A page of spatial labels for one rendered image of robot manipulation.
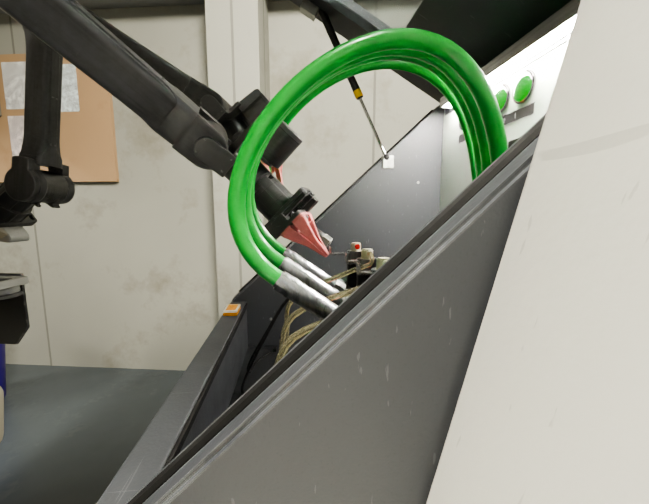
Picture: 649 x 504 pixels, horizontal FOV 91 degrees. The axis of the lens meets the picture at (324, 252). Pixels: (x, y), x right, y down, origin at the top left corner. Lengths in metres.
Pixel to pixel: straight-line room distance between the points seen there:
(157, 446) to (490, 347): 0.33
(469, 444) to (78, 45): 0.51
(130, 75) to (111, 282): 2.37
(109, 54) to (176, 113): 0.09
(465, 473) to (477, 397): 0.03
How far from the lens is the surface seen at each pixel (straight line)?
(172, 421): 0.44
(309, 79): 0.27
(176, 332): 2.64
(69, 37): 0.51
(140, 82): 0.50
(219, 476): 0.21
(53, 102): 1.01
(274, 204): 0.49
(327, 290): 0.35
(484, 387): 0.18
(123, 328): 2.84
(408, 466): 0.22
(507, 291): 0.17
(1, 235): 1.07
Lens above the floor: 1.18
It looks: 8 degrees down
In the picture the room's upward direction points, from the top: straight up
